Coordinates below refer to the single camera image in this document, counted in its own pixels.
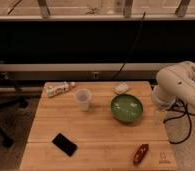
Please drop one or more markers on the black eraser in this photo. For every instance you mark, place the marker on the black eraser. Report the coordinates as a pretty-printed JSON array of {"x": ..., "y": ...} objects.
[{"x": 64, "y": 144}]

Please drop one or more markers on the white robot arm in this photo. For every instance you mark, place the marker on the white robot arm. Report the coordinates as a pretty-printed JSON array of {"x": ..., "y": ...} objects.
[{"x": 175, "y": 81}]

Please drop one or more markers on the translucent plastic cup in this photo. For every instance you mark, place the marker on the translucent plastic cup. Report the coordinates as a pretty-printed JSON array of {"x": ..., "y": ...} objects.
[{"x": 83, "y": 97}]

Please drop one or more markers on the small white packet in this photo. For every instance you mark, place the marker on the small white packet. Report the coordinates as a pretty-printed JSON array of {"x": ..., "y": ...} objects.
[{"x": 121, "y": 88}]

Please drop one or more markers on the green bowl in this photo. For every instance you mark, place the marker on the green bowl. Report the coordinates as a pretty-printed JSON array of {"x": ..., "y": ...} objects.
[{"x": 126, "y": 108}]

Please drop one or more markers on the white baseboard heater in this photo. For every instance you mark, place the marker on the white baseboard heater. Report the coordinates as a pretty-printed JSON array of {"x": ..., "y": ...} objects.
[{"x": 82, "y": 72}]

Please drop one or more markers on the white crumpled tube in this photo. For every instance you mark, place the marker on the white crumpled tube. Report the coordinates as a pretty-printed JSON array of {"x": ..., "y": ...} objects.
[{"x": 55, "y": 90}]

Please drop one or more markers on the dark red oblong object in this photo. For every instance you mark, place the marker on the dark red oblong object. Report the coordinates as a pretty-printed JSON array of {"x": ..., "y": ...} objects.
[{"x": 140, "y": 154}]

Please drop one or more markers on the black office chair base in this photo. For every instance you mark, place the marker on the black office chair base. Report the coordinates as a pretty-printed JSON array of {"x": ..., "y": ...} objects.
[{"x": 19, "y": 99}]

